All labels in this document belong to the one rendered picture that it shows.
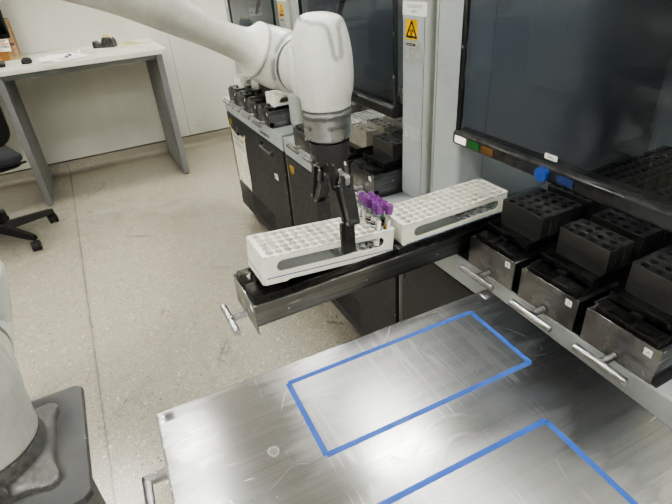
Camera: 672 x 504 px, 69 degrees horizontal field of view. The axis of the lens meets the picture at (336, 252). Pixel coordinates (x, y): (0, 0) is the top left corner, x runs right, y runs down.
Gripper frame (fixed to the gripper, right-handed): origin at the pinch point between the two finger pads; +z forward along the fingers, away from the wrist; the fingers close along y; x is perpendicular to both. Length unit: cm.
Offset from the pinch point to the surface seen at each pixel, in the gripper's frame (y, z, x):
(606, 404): 55, 5, 12
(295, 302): 6.8, 8.6, -13.2
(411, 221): 4.3, 0.5, 16.1
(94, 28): -350, -14, -17
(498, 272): 17.9, 10.9, 29.3
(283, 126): -119, 13, 35
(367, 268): 6.7, 6.6, 3.4
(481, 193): 1.2, 1.1, 38.2
